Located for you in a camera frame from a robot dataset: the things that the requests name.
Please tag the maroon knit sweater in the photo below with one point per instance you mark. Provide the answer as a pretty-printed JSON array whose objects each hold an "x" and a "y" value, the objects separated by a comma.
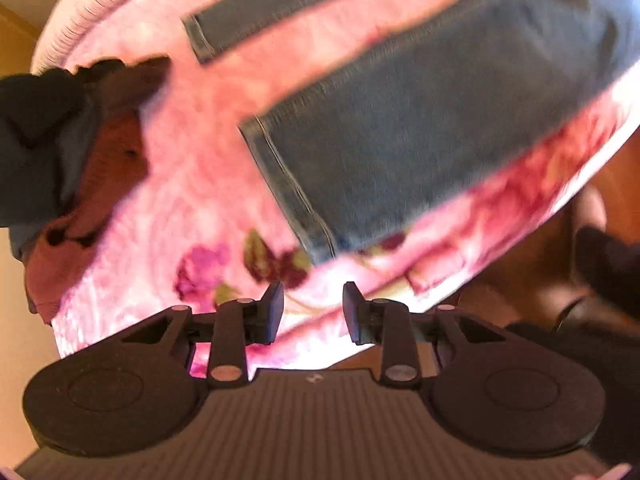
[{"x": 115, "y": 160}]

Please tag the pink floral blanket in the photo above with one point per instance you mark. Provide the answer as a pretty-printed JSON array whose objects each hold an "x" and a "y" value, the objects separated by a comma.
[{"x": 200, "y": 185}]

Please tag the black garment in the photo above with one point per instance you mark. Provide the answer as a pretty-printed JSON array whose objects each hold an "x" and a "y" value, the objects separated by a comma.
[{"x": 30, "y": 120}]

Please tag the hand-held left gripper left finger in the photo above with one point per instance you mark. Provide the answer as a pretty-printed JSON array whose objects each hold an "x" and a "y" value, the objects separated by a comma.
[{"x": 274, "y": 310}]

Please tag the blue denim jeans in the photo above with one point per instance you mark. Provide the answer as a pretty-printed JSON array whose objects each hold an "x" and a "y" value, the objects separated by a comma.
[{"x": 425, "y": 125}]

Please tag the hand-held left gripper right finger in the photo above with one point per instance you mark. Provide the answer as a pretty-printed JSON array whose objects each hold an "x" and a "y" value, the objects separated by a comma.
[{"x": 351, "y": 315}]

